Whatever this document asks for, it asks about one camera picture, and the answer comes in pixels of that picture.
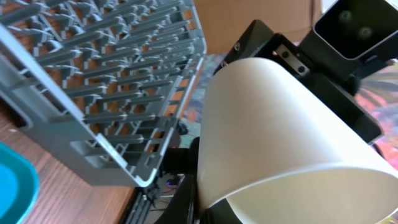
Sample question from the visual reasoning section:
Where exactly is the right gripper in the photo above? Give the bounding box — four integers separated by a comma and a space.
218, 20, 397, 144

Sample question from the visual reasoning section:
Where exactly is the pale green white cup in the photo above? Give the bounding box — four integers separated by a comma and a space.
197, 58, 397, 224

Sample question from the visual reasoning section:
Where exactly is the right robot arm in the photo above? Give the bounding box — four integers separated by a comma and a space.
158, 20, 397, 223

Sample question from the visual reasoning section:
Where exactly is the grey dishwasher rack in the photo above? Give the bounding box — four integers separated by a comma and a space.
1, 0, 206, 187

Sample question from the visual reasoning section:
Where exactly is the cardboard board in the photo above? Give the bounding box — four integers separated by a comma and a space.
192, 0, 324, 56

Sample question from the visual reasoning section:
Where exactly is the teal serving tray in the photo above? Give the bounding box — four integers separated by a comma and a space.
1, 143, 40, 224

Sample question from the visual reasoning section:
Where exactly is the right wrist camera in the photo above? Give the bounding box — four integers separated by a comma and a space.
314, 0, 397, 59

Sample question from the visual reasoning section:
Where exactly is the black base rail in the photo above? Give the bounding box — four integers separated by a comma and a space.
119, 187, 161, 224

